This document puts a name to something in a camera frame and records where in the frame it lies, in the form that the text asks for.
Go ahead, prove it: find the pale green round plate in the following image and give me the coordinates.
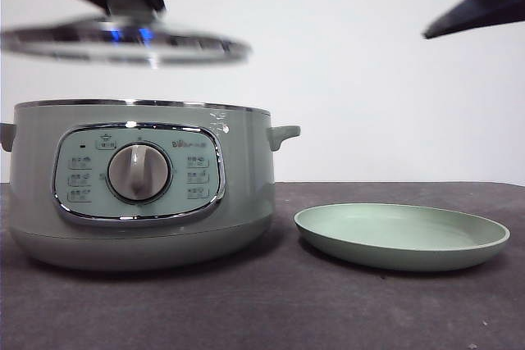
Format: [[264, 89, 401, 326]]
[[293, 202, 511, 272]]

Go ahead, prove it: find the glass lid with green knob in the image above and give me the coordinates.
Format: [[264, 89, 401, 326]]
[[0, 0, 252, 69]]

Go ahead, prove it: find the pale green electric steamer pot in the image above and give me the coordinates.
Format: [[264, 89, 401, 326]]
[[0, 98, 302, 272]]

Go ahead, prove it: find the grey steamer control dial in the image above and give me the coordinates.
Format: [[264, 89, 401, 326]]
[[107, 143, 171, 202]]

